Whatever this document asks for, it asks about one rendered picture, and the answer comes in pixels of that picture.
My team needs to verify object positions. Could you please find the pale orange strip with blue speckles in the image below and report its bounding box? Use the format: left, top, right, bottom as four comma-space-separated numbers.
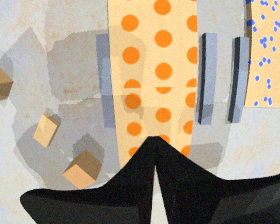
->
244, 0, 280, 107

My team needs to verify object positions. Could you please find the orange polka-dot strip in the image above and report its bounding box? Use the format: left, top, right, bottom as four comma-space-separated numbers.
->
107, 0, 197, 169

